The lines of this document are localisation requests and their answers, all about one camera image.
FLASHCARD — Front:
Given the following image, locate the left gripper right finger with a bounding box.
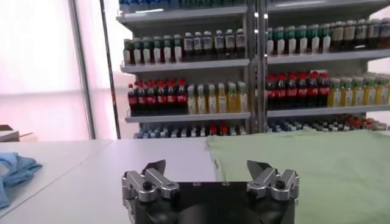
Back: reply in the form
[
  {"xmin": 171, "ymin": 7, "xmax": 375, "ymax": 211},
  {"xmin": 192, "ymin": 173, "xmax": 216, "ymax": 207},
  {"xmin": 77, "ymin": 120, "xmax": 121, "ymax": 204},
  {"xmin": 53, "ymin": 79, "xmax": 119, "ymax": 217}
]
[{"xmin": 246, "ymin": 160, "xmax": 300, "ymax": 202}]

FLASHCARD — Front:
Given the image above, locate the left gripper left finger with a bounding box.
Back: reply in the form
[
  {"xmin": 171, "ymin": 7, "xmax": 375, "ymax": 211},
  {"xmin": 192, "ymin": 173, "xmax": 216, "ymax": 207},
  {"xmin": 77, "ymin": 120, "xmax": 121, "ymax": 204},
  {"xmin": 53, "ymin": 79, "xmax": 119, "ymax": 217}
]
[{"xmin": 121, "ymin": 159, "xmax": 180, "ymax": 203}]

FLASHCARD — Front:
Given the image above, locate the green T-shirt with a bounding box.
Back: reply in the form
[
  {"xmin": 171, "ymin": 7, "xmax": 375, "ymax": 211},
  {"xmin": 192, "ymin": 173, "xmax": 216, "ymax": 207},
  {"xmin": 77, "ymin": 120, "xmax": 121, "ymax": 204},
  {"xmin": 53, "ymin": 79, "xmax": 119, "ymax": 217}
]
[{"xmin": 206, "ymin": 129, "xmax": 390, "ymax": 224}]

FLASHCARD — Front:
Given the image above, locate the cola bottle red cap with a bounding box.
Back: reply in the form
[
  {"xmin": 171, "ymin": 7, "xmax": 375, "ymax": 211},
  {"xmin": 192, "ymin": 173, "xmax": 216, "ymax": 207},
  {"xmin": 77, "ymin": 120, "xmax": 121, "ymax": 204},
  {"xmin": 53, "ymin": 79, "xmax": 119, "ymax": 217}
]
[
  {"xmin": 297, "ymin": 74, "xmax": 308, "ymax": 108},
  {"xmin": 127, "ymin": 83, "xmax": 138, "ymax": 116},
  {"xmin": 177, "ymin": 79, "xmax": 188, "ymax": 115},
  {"xmin": 137, "ymin": 82, "xmax": 148, "ymax": 116},
  {"xmin": 286, "ymin": 74, "xmax": 297, "ymax": 109},
  {"xmin": 266, "ymin": 75, "xmax": 277, "ymax": 110},
  {"xmin": 157, "ymin": 80, "xmax": 167, "ymax": 115},
  {"xmin": 276, "ymin": 75, "xmax": 287, "ymax": 110},
  {"xmin": 166, "ymin": 80, "xmax": 177, "ymax": 115},
  {"xmin": 307, "ymin": 72, "xmax": 318, "ymax": 108},
  {"xmin": 317, "ymin": 72, "xmax": 329, "ymax": 107}
]

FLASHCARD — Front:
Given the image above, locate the yellow tea bottle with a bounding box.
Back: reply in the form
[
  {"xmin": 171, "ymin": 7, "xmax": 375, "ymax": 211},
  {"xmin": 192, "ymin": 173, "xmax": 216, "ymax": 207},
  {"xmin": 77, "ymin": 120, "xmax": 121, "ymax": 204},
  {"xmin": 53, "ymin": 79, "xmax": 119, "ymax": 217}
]
[
  {"xmin": 340, "ymin": 77, "xmax": 353, "ymax": 107},
  {"xmin": 186, "ymin": 85, "xmax": 197, "ymax": 115},
  {"xmin": 207, "ymin": 83, "xmax": 217, "ymax": 114},
  {"xmin": 352, "ymin": 77, "xmax": 365, "ymax": 107},
  {"xmin": 238, "ymin": 81, "xmax": 249, "ymax": 113},
  {"xmin": 328, "ymin": 78, "xmax": 341, "ymax": 108},
  {"xmin": 196, "ymin": 84, "xmax": 207, "ymax": 115},
  {"xmin": 217, "ymin": 82, "xmax": 227, "ymax": 114},
  {"xmin": 227, "ymin": 82, "xmax": 238, "ymax": 114},
  {"xmin": 364, "ymin": 77, "xmax": 377, "ymax": 106},
  {"xmin": 376, "ymin": 76, "xmax": 388, "ymax": 105}
]

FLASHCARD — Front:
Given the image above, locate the black slanted pole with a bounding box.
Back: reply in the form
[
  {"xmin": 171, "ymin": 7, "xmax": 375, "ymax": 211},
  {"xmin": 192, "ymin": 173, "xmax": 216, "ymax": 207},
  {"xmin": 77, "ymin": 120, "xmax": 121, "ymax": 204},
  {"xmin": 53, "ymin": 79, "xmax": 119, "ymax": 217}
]
[{"xmin": 99, "ymin": 0, "xmax": 122, "ymax": 140}]

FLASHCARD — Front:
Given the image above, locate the grey metal drinks shelf unit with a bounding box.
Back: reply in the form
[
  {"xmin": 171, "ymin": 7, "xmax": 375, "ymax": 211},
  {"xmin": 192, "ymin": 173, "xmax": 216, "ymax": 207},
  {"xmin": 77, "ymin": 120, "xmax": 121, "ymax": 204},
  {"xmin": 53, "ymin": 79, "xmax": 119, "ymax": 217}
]
[
  {"xmin": 256, "ymin": 0, "xmax": 390, "ymax": 134},
  {"xmin": 115, "ymin": 0, "xmax": 256, "ymax": 140}
]

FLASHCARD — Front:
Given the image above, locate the dark bottle green cap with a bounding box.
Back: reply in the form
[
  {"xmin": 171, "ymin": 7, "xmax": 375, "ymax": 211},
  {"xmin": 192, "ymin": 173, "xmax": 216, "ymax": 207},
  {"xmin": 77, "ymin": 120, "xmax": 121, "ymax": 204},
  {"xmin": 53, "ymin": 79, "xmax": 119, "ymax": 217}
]
[
  {"xmin": 307, "ymin": 24, "xmax": 320, "ymax": 55},
  {"xmin": 132, "ymin": 37, "xmax": 143, "ymax": 65},
  {"xmin": 122, "ymin": 38, "xmax": 133, "ymax": 65},
  {"xmin": 142, "ymin": 37, "xmax": 153, "ymax": 65},
  {"xmin": 319, "ymin": 24, "xmax": 332, "ymax": 54},
  {"xmin": 285, "ymin": 26, "xmax": 297, "ymax": 55},
  {"xmin": 163, "ymin": 35, "xmax": 173, "ymax": 63},
  {"xmin": 152, "ymin": 36, "xmax": 163, "ymax": 64},
  {"xmin": 274, "ymin": 26, "xmax": 285, "ymax": 56},
  {"xmin": 172, "ymin": 34, "xmax": 183, "ymax": 63},
  {"xmin": 296, "ymin": 25, "xmax": 308, "ymax": 55}
]

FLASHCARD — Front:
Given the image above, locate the grey slanted pole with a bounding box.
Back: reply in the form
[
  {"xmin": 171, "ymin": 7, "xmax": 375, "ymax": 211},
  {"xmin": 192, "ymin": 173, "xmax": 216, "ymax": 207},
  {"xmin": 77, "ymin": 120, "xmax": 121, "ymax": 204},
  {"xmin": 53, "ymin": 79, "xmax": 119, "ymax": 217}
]
[{"xmin": 67, "ymin": 0, "xmax": 97, "ymax": 140}]

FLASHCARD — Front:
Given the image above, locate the crumpled blue cloth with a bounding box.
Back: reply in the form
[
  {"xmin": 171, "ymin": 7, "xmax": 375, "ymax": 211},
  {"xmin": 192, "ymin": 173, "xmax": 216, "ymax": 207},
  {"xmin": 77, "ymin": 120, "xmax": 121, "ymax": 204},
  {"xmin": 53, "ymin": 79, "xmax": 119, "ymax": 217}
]
[{"xmin": 0, "ymin": 152, "xmax": 43, "ymax": 210}]

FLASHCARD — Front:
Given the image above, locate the dark bottle white label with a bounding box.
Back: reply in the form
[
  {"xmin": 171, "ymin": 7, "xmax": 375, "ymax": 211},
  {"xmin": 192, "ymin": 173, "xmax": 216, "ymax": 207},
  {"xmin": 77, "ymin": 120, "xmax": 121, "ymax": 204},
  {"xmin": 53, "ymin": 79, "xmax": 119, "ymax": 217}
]
[
  {"xmin": 355, "ymin": 19, "xmax": 368, "ymax": 50},
  {"xmin": 183, "ymin": 32, "xmax": 194, "ymax": 61},
  {"xmin": 193, "ymin": 31, "xmax": 204, "ymax": 60},
  {"xmin": 380, "ymin": 17, "xmax": 390, "ymax": 49},
  {"xmin": 367, "ymin": 18, "xmax": 381, "ymax": 49},
  {"xmin": 203, "ymin": 30, "xmax": 214, "ymax": 60},
  {"xmin": 235, "ymin": 28, "xmax": 246, "ymax": 59},
  {"xmin": 214, "ymin": 29, "xmax": 225, "ymax": 60},
  {"xmin": 225, "ymin": 29, "xmax": 236, "ymax": 60}
]

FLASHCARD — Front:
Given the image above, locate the open cardboard box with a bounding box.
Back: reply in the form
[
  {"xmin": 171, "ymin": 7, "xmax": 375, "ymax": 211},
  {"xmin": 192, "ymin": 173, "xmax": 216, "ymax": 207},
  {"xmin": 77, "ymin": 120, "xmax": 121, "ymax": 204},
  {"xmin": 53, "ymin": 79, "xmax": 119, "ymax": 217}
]
[{"xmin": 0, "ymin": 124, "xmax": 39, "ymax": 143}]

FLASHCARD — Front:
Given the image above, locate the dark bottle beige label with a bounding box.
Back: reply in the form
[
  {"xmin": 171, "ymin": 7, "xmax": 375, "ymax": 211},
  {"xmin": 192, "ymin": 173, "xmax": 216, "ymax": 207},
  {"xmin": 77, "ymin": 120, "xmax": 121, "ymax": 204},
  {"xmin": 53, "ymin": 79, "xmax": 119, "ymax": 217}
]
[
  {"xmin": 343, "ymin": 20, "xmax": 356, "ymax": 51},
  {"xmin": 331, "ymin": 21, "xmax": 344, "ymax": 52}
]

